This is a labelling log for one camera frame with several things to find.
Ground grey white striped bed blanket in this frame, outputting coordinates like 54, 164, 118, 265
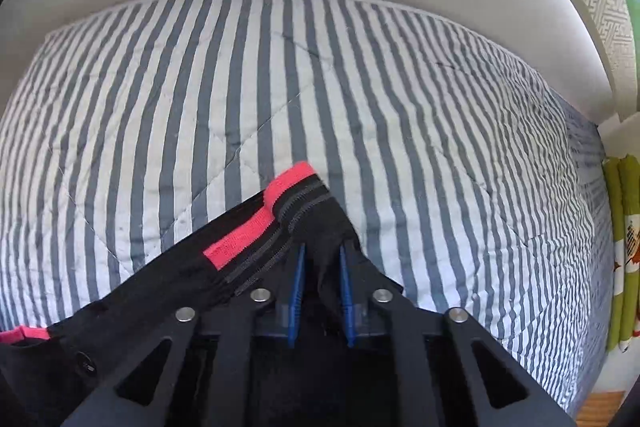
0, 0, 616, 418

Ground green folded mat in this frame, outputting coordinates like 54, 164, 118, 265
619, 155, 640, 338
602, 157, 626, 353

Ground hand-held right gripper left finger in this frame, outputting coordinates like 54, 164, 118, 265
61, 243, 307, 427

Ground black pants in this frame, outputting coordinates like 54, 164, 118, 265
0, 161, 406, 427

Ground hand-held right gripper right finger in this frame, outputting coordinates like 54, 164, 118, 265
339, 244, 578, 427

